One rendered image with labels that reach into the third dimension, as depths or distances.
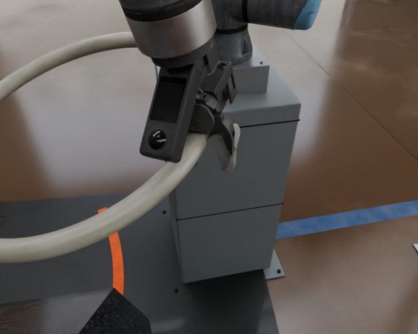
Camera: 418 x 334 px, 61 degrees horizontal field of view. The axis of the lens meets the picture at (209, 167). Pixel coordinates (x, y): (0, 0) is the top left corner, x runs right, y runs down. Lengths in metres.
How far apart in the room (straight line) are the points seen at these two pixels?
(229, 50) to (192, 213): 0.56
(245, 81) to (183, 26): 0.73
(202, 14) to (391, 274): 1.60
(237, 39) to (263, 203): 0.58
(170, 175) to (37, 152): 2.08
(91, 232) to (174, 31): 0.24
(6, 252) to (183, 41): 0.32
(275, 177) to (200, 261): 0.49
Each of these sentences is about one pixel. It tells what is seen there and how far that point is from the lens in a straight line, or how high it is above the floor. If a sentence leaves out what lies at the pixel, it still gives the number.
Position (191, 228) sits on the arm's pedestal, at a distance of 1.31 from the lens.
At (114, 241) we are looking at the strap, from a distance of 1.77.
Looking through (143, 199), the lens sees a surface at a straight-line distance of 0.43.
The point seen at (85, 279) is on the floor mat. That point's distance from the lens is 1.69.
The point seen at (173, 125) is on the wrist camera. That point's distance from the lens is 0.40.
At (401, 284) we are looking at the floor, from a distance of 1.81.
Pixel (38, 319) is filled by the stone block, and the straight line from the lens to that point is 0.82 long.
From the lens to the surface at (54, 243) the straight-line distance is 0.45.
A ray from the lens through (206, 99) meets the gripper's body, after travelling 0.43.
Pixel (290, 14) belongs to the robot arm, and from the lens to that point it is 0.98.
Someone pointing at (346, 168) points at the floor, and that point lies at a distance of 2.27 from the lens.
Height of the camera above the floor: 1.38
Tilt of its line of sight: 40 degrees down
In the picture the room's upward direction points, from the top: straight up
